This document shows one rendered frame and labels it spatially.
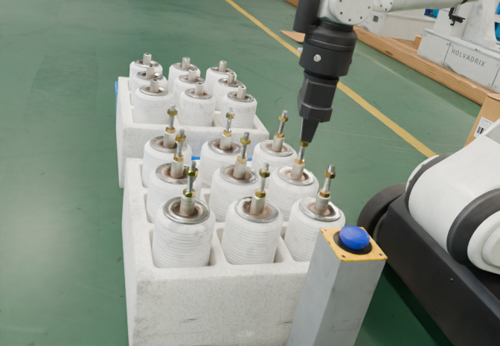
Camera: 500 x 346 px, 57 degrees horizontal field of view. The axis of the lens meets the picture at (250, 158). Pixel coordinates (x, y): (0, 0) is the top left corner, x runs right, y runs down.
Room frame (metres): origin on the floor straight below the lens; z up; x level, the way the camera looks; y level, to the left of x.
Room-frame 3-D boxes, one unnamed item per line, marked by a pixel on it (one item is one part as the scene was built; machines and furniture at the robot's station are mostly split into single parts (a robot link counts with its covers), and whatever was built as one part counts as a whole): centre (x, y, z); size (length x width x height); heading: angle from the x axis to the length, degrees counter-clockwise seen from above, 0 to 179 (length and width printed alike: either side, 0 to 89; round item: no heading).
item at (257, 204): (0.66, -0.03, 0.26); 0.02 x 0.02 x 0.03
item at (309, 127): (0.80, -0.10, 0.36); 0.03 x 0.02 x 0.06; 91
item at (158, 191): (0.73, 0.12, 0.16); 0.10 x 0.10 x 0.18
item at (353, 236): (0.53, -0.16, 0.32); 0.04 x 0.04 x 0.02
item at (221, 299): (0.77, 0.01, 0.09); 0.39 x 0.39 x 0.18; 21
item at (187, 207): (0.62, 0.08, 0.26); 0.02 x 0.02 x 0.03
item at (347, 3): (0.80, -0.09, 0.57); 0.11 x 0.11 x 0.11; 16
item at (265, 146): (0.93, -0.05, 0.25); 0.08 x 0.08 x 0.01
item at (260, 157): (0.93, -0.05, 0.16); 0.10 x 0.10 x 0.18
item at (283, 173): (0.81, -0.10, 0.25); 0.08 x 0.08 x 0.01
